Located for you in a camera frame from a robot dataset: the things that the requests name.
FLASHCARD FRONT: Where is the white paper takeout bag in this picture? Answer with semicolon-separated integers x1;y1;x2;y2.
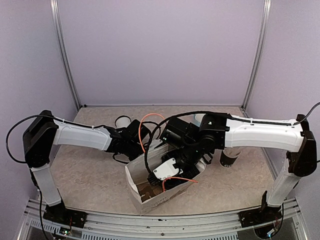
124;113;208;216

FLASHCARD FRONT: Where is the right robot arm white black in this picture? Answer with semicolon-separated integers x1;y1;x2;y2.
156;111;317;222

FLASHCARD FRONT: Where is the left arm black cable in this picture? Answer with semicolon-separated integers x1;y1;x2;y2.
6;114;118;165

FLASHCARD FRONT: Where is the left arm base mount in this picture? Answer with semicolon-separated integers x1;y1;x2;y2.
43;209;87;229

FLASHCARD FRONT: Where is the left aluminium corner post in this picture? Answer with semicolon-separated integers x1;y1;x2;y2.
50;0;82;111

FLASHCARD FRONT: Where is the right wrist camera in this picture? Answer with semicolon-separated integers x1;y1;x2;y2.
153;158;183;181

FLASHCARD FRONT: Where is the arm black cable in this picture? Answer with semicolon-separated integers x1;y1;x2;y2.
6;114;118;165
143;101;320;176

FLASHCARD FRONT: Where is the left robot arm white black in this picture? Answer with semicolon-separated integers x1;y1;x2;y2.
22;110;150;223

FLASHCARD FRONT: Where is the blue translucent plastic cup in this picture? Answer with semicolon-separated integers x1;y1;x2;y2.
193;113;205;127

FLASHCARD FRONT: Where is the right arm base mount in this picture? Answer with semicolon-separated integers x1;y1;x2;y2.
238;207;283;228

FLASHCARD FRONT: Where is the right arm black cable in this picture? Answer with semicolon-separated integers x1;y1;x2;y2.
143;101;320;176

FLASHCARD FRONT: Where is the right aluminium corner post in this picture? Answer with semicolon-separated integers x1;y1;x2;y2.
241;0;272;113

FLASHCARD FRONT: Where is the aluminium front rail frame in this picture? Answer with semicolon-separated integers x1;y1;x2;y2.
17;197;308;240

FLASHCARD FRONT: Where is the brown cardboard cup carrier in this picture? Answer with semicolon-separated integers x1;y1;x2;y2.
137;182;164;203

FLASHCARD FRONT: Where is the black cup holding straws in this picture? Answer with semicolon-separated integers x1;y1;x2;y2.
219;147;242;168

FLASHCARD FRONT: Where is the aluminium corner post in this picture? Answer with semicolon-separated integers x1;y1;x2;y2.
241;0;272;113
50;0;82;111

